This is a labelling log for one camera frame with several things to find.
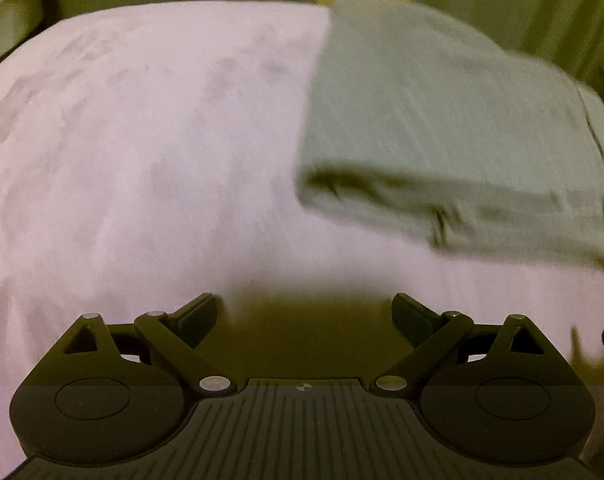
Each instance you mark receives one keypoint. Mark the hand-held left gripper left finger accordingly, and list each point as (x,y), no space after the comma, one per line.
(197,321)

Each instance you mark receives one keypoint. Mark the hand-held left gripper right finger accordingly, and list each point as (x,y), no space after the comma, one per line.
(411,322)

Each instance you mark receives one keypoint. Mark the grey-green pants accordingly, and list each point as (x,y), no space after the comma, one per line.
(442,125)

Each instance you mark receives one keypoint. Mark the pink fleece blanket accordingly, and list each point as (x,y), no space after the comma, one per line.
(131,160)

